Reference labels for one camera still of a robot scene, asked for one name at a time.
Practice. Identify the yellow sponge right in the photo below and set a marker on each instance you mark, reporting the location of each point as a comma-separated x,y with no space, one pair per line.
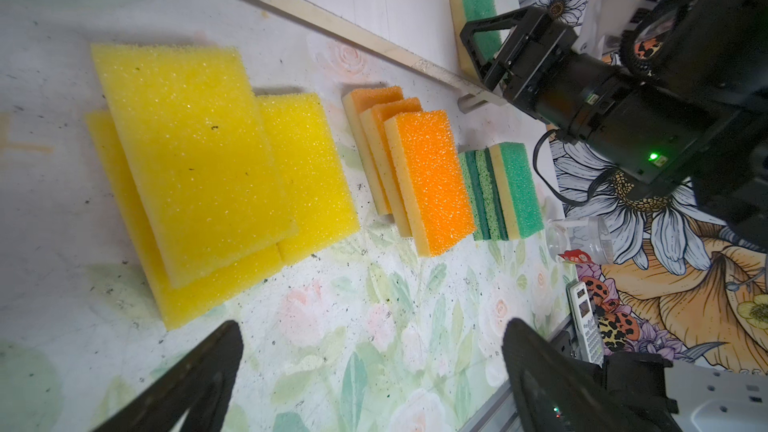
319,195

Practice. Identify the dark green scouring sponge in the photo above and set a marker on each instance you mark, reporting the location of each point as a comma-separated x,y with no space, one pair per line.
490,195

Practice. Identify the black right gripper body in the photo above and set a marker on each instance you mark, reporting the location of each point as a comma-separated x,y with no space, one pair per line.
646,131

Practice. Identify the orange sponge front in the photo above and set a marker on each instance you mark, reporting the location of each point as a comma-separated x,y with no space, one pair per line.
430,179

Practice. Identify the yellow sponge top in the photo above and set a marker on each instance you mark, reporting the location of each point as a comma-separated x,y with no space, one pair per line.
199,155

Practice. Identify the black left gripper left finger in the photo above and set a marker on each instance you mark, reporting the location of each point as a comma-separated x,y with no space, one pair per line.
195,393

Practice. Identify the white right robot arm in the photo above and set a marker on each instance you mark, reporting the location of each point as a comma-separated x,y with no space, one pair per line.
714,54

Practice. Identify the white calculator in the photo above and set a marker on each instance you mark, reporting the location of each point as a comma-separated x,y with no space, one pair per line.
585,324

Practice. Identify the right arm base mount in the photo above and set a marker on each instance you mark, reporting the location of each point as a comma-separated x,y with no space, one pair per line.
680,394

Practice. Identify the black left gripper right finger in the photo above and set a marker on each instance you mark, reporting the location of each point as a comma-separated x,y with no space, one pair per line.
552,394

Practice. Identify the orange sponge middle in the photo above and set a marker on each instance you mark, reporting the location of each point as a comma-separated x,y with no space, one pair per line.
373,121

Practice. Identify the light green sponge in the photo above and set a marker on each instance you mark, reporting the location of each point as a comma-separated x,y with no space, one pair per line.
516,189
464,11

